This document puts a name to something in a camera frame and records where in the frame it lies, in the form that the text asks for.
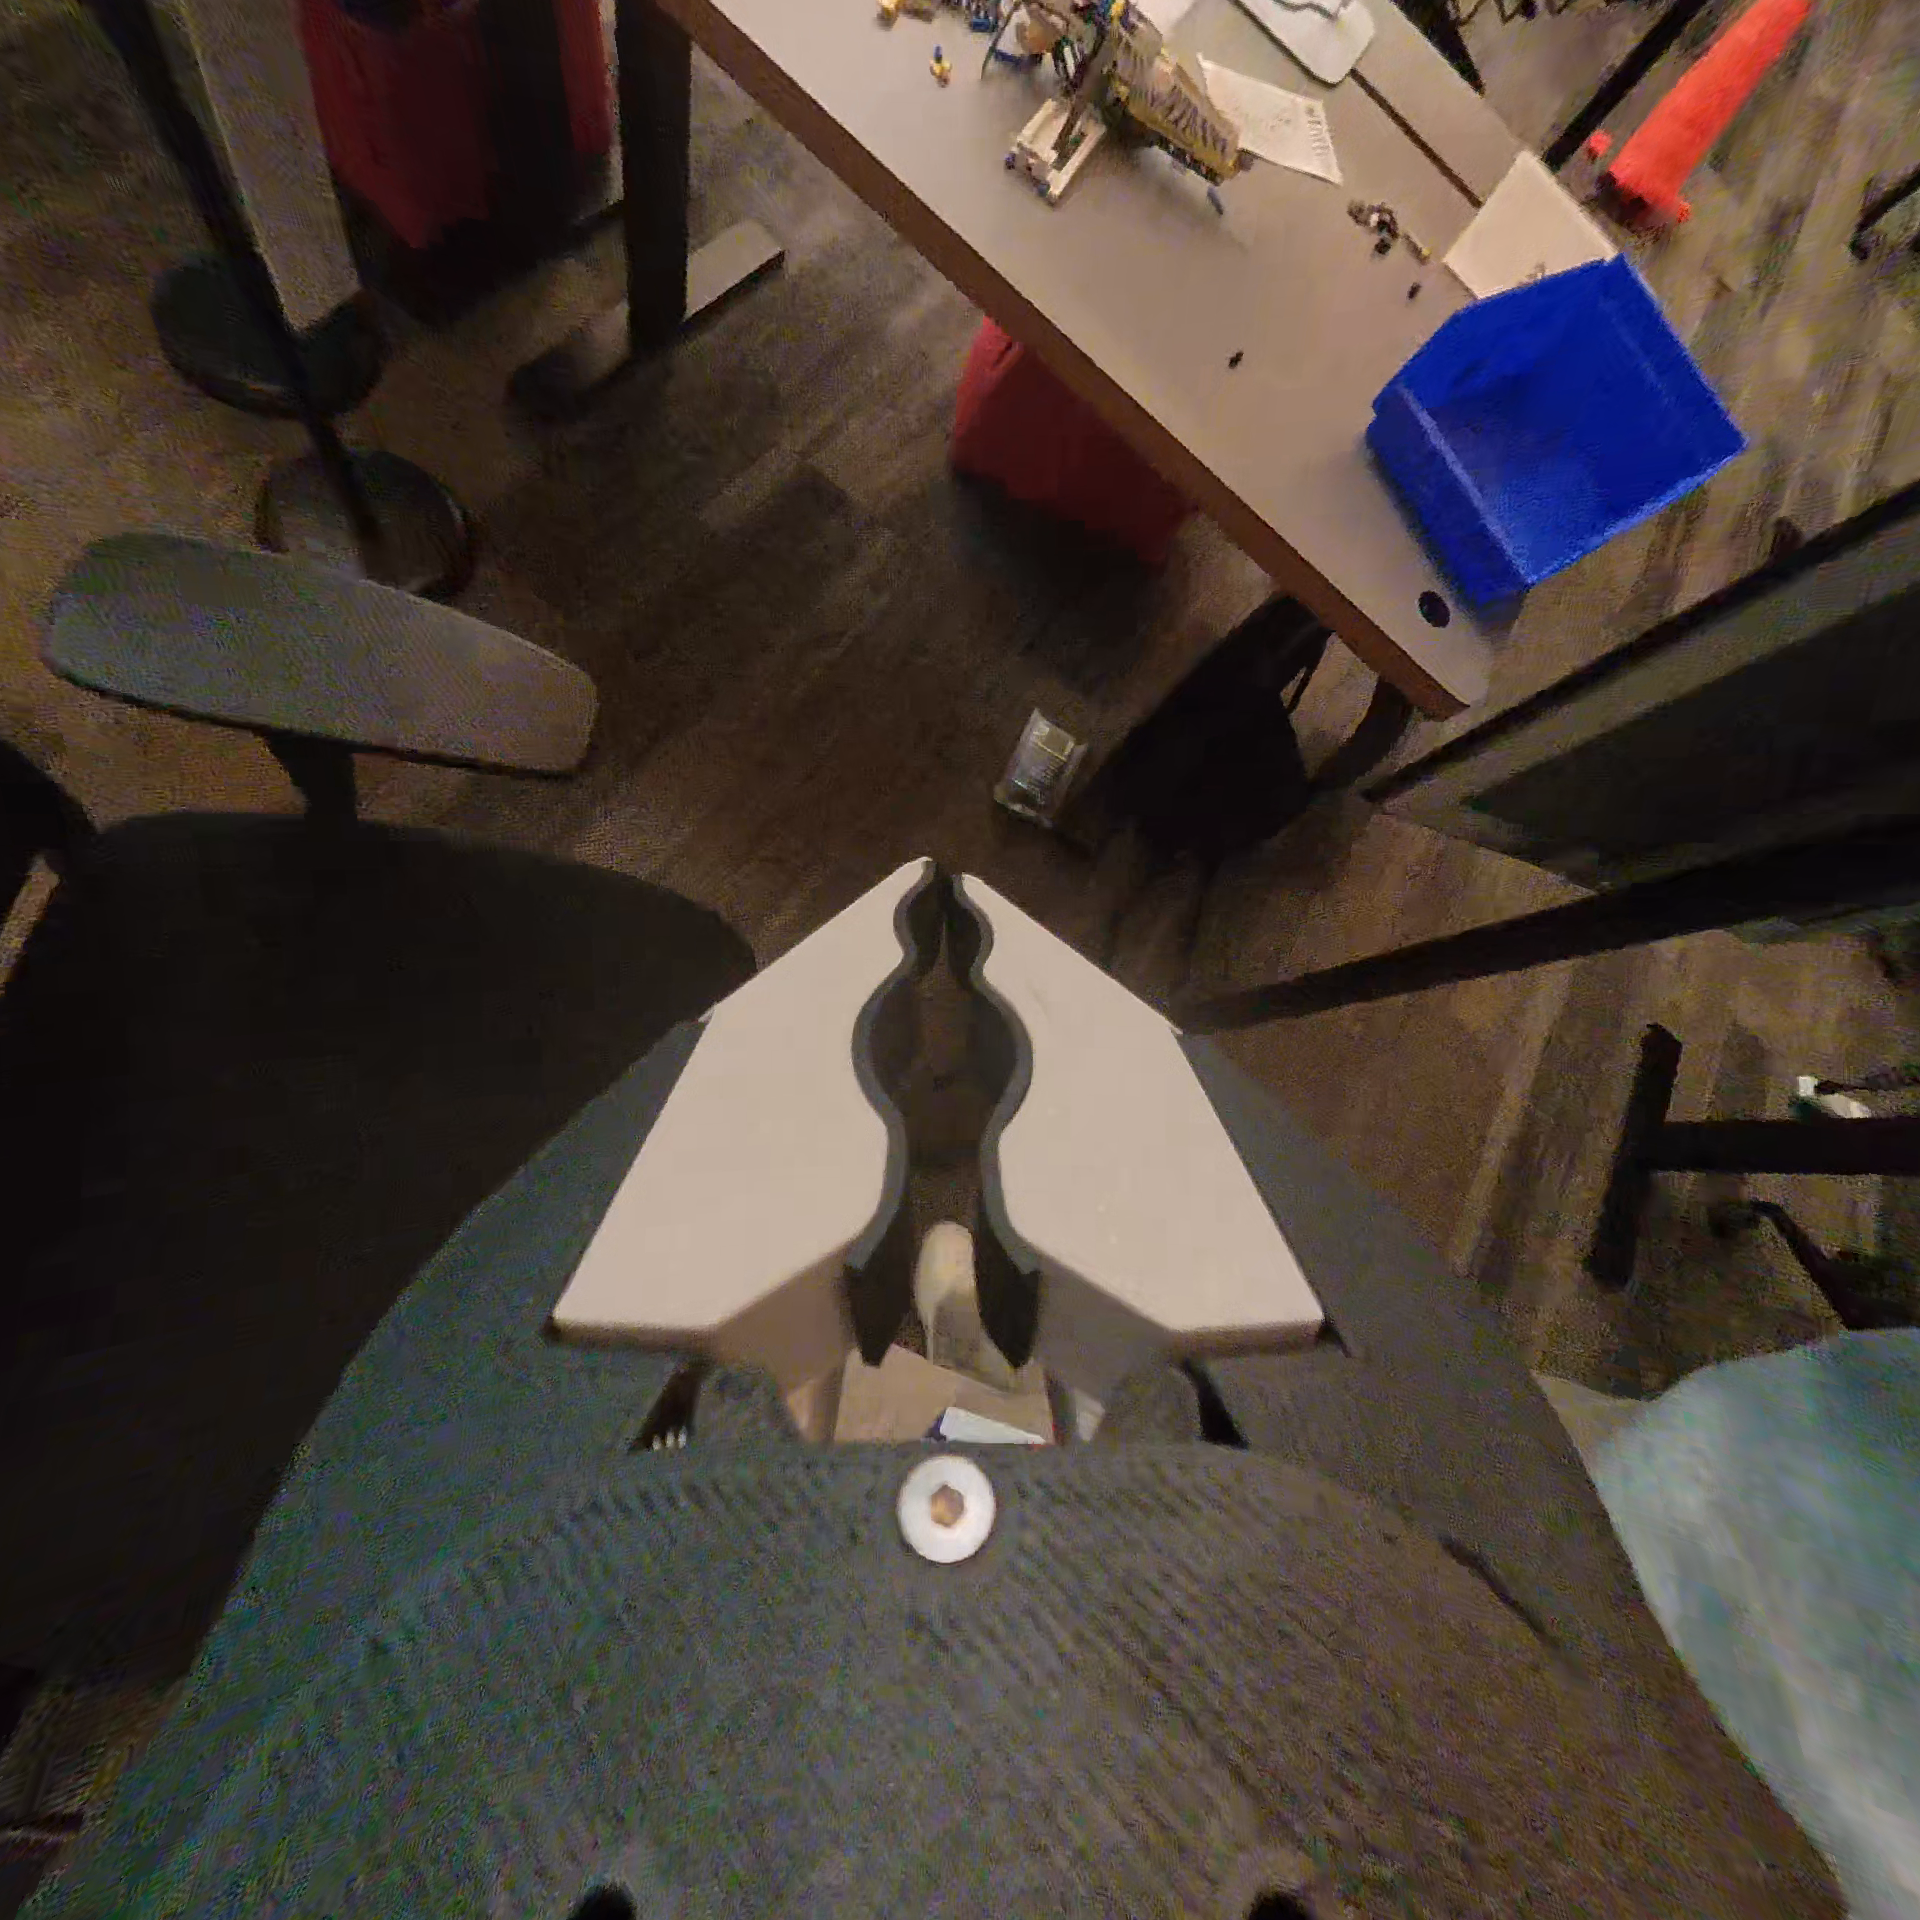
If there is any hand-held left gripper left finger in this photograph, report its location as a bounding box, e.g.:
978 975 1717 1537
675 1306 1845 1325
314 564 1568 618
547 856 943 1378

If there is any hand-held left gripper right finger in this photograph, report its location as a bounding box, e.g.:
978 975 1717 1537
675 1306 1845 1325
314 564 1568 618
949 871 1328 1396

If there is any zebra striped lego helicopter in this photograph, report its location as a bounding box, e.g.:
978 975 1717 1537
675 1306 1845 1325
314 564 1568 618
1007 0 1247 202

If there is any pile of lego pieces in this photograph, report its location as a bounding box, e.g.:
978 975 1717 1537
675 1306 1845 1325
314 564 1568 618
877 0 1037 85

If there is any clear plastic packet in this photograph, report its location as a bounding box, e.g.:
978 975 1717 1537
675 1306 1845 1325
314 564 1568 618
991 708 1086 824

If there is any black swivel office chair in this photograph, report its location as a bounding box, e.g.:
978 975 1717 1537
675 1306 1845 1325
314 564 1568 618
0 533 758 1847

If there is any black bag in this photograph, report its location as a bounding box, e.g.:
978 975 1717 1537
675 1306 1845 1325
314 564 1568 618
1079 598 1337 856

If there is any black metal stand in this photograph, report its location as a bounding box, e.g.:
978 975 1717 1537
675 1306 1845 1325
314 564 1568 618
1590 1023 1920 1292

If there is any black round floor base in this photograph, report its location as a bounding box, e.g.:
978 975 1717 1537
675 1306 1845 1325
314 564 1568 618
151 252 395 425
255 448 483 605

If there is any red box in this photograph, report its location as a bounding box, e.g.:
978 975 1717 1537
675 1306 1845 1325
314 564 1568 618
949 320 1193 569

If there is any black metal rack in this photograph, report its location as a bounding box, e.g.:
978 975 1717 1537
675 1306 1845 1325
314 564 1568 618
1183 480 1920 1037

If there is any blue plastic bin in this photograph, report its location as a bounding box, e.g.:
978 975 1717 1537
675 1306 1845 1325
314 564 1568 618
1365 252 1749 608

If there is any black desk leg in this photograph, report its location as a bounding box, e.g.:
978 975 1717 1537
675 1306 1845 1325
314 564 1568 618
507 0 787 425

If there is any white paper sheet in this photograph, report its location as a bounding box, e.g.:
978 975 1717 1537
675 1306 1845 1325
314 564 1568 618
1442 151 1618 301

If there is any zebra sticker sheet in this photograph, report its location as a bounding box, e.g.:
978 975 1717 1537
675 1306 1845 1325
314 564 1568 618
1199 58 1343 184

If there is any red fabric bin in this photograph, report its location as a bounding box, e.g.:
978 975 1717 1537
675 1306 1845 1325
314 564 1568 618
297 0 616 253

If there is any silver laptop stand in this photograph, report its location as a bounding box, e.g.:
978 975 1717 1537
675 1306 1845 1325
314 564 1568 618
1237 0 1378 85

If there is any orange red cone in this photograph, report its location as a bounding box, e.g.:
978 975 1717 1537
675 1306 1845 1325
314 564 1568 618
1585 0 1816 230

